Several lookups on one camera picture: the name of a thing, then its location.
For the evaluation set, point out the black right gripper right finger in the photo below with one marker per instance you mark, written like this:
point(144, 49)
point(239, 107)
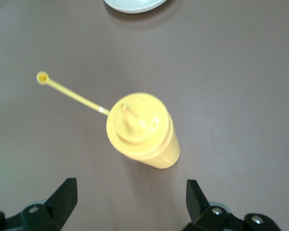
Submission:
point(207, 216)

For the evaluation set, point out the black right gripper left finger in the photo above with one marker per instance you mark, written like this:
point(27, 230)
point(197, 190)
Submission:
point(55, 211)

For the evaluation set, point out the yellow squeeze bottle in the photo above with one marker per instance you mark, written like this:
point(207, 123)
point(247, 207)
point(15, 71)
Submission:
point(142, 134)

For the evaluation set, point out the beige round plate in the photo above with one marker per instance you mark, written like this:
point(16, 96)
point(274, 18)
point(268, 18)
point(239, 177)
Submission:
point(135, 6)

